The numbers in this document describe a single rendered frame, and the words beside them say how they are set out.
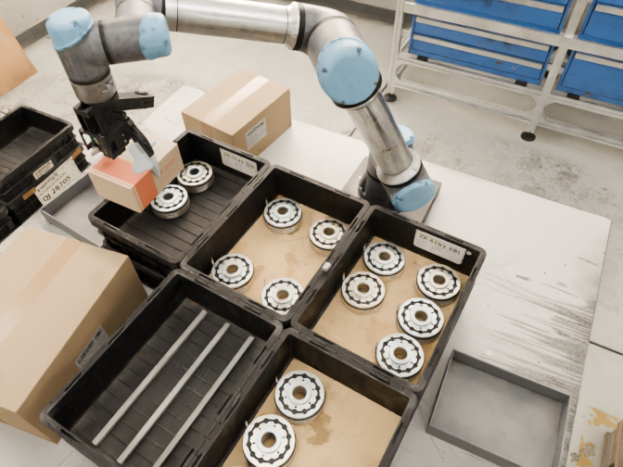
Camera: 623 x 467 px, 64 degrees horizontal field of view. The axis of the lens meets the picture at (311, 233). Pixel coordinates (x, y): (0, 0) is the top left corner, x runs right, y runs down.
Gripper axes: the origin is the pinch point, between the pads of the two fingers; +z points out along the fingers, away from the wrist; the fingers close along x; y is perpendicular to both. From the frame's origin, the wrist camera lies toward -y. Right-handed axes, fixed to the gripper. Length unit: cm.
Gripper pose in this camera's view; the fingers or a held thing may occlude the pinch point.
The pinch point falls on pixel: (135, 164)
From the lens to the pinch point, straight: 119.5
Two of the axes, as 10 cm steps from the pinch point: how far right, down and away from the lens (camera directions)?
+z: 0.2, 6.3, 7.8
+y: -4.6, 6.9, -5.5
